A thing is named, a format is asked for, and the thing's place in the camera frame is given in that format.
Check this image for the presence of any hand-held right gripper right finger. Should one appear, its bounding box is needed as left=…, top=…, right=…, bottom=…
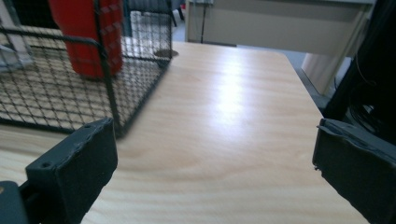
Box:
left=312, top=118, right=396, bottom=224

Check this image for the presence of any brown round cable grommet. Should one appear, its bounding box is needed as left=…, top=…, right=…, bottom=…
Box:
left=153, top=49, right=179, bottom=59

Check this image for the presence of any beige desk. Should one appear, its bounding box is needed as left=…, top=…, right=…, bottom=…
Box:
left=184, top=0, right=378, bottom=96

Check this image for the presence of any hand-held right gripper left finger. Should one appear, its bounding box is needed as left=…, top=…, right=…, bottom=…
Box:
left=18, top=117, right=119, bottom=224

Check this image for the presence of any black wire mesh basket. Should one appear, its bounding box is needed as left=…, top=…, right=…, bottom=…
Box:
left=0, top=0, right=174, bottom=138

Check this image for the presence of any red box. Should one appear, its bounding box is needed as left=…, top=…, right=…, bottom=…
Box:
left=48, top=0, right=124, bottom=79

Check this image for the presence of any white object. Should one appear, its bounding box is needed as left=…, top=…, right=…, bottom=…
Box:
left=0, top=0, right=34, bottom=73

